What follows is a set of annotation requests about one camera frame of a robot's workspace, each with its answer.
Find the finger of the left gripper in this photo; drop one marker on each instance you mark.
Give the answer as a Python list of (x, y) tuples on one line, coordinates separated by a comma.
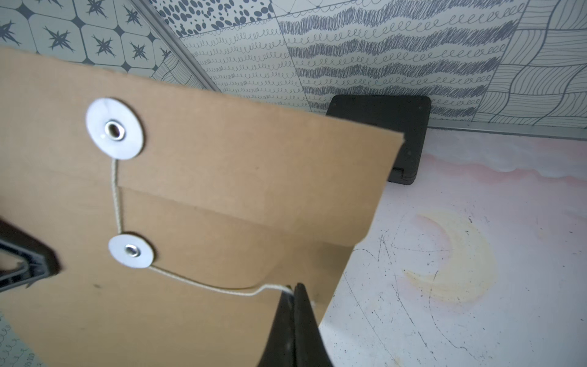
[(34, 252), (25, 275)]

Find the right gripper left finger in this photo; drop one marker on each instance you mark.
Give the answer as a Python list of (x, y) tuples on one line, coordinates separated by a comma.
[(280, 347)]

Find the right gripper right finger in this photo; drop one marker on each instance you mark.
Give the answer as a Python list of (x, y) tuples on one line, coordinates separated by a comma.
[(308, 343)]

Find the brown kraft file bag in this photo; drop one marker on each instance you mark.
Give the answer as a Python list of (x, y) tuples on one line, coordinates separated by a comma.
[(154, 196)]

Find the floral table mat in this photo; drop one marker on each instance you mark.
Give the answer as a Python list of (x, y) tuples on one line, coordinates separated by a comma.
[(480, 262)]

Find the black plastic tool case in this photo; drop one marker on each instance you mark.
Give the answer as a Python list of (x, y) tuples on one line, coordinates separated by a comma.
[(408, 115)]

